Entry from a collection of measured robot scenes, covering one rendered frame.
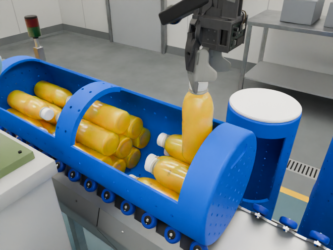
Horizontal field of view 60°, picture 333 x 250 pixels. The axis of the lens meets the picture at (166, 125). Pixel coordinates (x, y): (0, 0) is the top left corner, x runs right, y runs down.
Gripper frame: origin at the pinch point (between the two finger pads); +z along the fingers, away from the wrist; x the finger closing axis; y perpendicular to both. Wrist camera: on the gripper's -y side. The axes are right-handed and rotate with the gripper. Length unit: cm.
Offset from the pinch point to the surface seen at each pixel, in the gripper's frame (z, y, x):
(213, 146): 10.5, 7.1, -4.7
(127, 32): 114, -327, 326
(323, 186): 62, 29, 61
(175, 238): 36.7, 2.9, -11.2
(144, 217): 36.4, -7.2, -10.8
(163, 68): 136, -212, 276
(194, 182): 15.4, 7.0, -11.5
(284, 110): 30, 8, 55
